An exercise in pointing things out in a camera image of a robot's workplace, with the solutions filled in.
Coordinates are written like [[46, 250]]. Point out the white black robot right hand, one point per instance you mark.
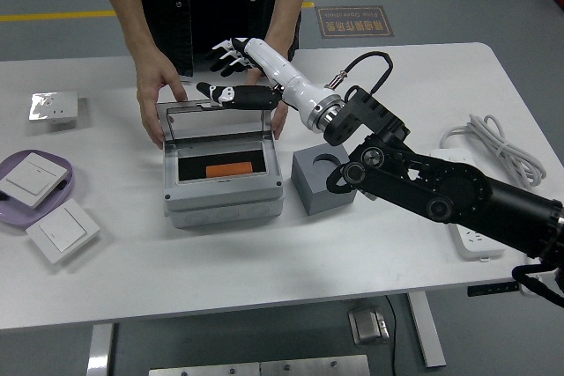
[[291, 78]]

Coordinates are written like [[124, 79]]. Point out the person's left hand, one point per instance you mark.
[[282, 123]]

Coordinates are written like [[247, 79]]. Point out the person's right hand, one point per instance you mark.
[[152, 81]]

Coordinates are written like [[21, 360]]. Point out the orange cylinder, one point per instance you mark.
[[229, 170]]

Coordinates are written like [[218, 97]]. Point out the grey junction box clear lid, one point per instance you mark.
[[220, 211]]

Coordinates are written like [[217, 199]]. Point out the person's left forearm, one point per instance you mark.
[[286, 15]]

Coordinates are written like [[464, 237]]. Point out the person's right forearm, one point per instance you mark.
[[128, 10]]

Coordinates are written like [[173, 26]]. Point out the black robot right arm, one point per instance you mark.
[[440, 186]]

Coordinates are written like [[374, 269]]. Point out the grey cube with round hole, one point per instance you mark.
[[317, 200]]

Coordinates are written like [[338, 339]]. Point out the metal floor socket box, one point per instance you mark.
[[368, 325]]

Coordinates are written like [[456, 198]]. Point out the brown floor sign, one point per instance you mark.
[[354, 21]]

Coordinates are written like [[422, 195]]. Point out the purple tray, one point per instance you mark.
[[13, 217]]

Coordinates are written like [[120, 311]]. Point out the white power strip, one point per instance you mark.
[[476, 244]]

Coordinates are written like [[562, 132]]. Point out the grey metal plate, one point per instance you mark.
[[202, 369], [315, 366]]

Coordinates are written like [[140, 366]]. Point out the white table leg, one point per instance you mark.
[[100, 349], [427, 332]]

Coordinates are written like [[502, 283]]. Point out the black table control panel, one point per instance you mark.
[[489, 289]]

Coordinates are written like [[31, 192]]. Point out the white wall socket with film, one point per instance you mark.
[[61, 105]]

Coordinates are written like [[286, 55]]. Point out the white wall switch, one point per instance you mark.
[[61, 228], [31, 178]]

